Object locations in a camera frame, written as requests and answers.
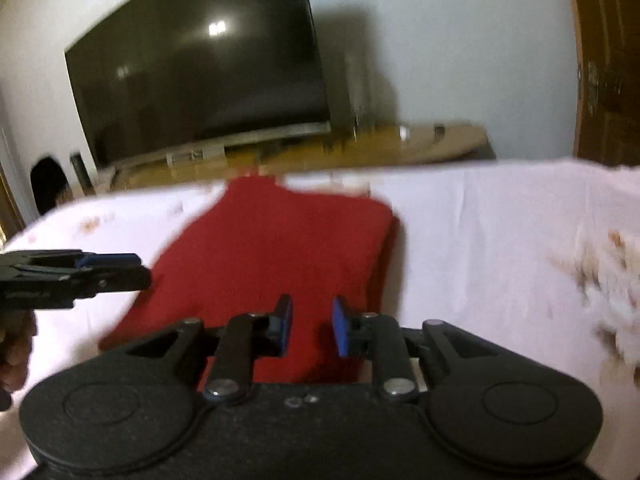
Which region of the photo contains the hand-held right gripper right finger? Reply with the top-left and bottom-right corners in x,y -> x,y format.
332,296 -> 481,405

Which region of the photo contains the person's left hand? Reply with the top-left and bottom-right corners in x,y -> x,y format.
0,309 -> 39,411

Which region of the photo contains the dark cylinder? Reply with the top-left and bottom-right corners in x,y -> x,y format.
70,151 -> 96,196

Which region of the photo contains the black television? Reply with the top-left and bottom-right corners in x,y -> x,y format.
64,0 -> 332,167

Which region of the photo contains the white floral bedsheet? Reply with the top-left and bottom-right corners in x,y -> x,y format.
0,157 -> 640,480

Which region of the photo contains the red cloth garment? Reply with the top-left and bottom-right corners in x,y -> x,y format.
100,175 -> 401,386

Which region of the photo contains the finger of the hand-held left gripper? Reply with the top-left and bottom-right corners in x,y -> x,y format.
62,266 -> 152,295
0,250 -> 142,270

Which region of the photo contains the silver set-top box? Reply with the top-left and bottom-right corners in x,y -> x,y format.
167,147 -> 223,167

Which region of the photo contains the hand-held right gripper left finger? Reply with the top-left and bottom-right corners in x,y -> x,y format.
125,294 -> 294,406

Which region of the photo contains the wooden television stand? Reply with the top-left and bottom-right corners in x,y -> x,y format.
97,121 -> 488,193

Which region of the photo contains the dark rounded object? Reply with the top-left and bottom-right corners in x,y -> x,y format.
30,156 -> 68,213

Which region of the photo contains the wooden door frame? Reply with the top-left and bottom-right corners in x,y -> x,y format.
0,160 -> 26,243

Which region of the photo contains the wooden door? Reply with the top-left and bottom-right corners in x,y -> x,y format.
565,0 -> 640,170

